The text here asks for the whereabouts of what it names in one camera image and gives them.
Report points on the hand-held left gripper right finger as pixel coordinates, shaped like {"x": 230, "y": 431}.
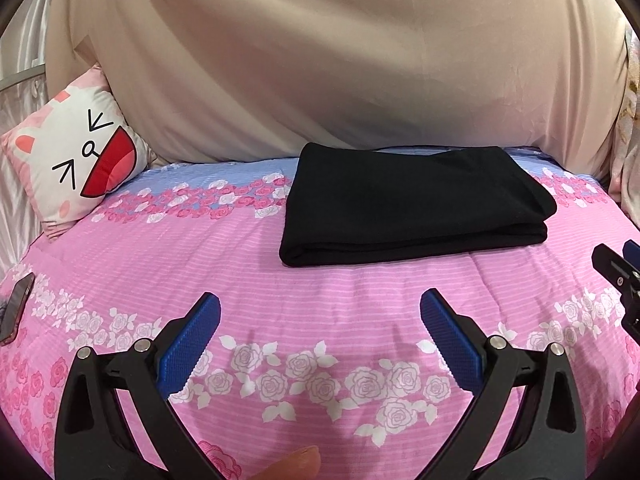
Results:
{"x": 450, "y": 332}

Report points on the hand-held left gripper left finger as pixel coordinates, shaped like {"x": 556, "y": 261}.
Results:
{"x": 192, "y": 332}

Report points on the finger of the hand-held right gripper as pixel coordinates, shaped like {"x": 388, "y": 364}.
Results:
{"x": 612, "y": 267}
{"x": 632, "y": 251}

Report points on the black pants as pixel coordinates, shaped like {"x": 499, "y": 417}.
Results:
{"x": 400, "y": 200}

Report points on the person's left hand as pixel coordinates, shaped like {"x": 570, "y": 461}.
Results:
{"x": 290, "y": 465}

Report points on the pale patterned cloth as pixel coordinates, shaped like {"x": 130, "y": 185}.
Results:
{"x": 627, "y": 135}

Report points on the pink floral blanket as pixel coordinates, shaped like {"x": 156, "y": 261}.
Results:
{"x": 320, "y": 310}

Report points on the smartphone with red case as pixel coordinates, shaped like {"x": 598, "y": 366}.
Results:
{"x": 15, "y": 307}

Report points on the cartoon face cushion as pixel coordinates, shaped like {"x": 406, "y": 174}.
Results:
{"x": 60, "y": 160}

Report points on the beige cloth cover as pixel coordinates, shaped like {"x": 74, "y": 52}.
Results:
{"x": 325, "y": 60}

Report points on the white satin curtain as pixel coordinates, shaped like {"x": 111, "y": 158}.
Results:
{"x": 20, "y": 35}

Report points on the metal rail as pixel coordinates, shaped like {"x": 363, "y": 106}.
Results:
{"x": 22, "y": 77}

